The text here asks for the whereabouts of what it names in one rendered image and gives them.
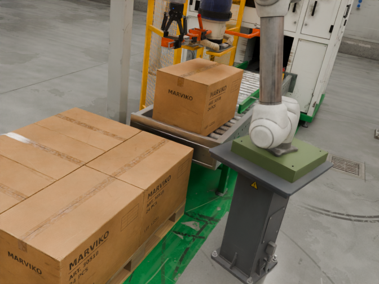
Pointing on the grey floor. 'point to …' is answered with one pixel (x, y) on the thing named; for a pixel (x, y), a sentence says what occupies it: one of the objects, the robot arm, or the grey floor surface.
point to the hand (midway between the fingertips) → (172, 41)
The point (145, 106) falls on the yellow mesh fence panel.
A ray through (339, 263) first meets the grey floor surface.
